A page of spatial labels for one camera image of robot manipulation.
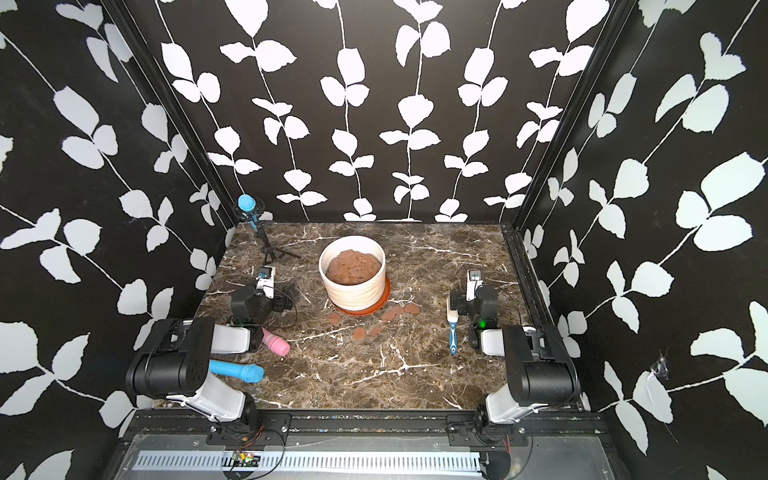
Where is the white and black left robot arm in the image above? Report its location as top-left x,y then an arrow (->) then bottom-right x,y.
125,283 -> 295,431

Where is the blue silicone bottle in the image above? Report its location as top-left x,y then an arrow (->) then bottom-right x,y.
209,360 -> 265,384

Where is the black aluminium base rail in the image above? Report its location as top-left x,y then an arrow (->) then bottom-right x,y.
122,409 -> 610,450

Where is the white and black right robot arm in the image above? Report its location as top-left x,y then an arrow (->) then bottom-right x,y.
446,285 -> 582,431

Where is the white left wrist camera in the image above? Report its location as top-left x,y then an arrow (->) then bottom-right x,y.
255,265 -> 275,299

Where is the small green circuit board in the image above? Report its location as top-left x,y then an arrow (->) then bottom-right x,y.
230,452 -> 261,470

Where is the pink silicone bottle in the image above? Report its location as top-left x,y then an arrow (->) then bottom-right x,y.
261,328 -> 291,357

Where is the terracotta saucer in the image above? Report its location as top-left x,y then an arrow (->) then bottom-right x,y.
327,275 -> 391,316

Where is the white ceramic pot with mud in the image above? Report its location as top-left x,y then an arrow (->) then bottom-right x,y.
318,236 -> 387,292

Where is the blue microphone on tripod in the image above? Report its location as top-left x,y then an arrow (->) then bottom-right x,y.
233,193 -> 301,265

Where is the white slotted cable duct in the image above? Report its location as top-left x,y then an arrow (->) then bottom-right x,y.
128,450 -> 482,475

